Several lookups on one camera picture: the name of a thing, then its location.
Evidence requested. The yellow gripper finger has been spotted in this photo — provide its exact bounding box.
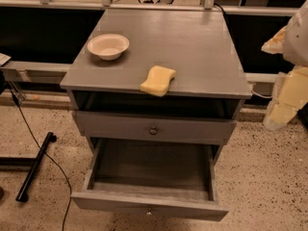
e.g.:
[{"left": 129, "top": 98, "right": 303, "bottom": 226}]
[
  {"left": 261, "top": 26, "right": 286, "bottom": 54},
  {"left": 263, "top": 65, "right": 308, "bottom": 131}
]

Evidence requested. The yellow sponge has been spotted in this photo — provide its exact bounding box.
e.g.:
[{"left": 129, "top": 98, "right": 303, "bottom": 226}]
[{"left": 140, "top": 65, "right": 176, "bottom": 97}]

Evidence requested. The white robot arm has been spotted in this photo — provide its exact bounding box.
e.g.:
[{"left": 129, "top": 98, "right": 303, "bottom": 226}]
[{"left": 261, "top": 1, "right": 308, "bottom": 130}]

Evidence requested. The grey wooden drawer cabinet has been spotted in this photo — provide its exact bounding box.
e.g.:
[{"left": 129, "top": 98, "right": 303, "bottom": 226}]
[{"left": 60, "top": 8, "right": 253, "bottom": 222}]

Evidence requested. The open grey lower drawer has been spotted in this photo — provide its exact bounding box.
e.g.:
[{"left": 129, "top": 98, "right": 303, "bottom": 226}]
[{"left": 72, "top": 139, "right": 228, "bottom": 221}]

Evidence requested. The closed grey upper drawer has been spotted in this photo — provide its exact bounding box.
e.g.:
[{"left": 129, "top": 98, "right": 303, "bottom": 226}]
[{"left": 72, "top": 111, "right": 236, "bottom": 145}]

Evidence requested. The white paper bowl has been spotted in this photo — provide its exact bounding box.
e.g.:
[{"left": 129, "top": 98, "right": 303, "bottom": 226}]
[{"left": 87, "top": 34, "right": 130, "bottom": 61}]

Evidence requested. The black stand leg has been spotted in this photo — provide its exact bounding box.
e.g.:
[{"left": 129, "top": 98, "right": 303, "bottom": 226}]
[{"left": 0, "top": 132, "right": 57, "bottom": 202}]

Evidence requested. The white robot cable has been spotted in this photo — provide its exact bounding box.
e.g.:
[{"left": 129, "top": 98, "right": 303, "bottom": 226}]
[{"left": 249, "top": 87, "right": 273, "bottom": 100}]

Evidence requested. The grey metal rail frame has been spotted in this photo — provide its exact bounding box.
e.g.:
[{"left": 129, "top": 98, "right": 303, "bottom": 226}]
[{"left": 0, "top": 0, "right": 305, "bottom": 85}]

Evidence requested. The black floor cable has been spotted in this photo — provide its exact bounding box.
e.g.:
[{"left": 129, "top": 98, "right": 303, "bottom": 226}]
[{"left": 8, "top": 87, "right": 73, "bottom": 231}]

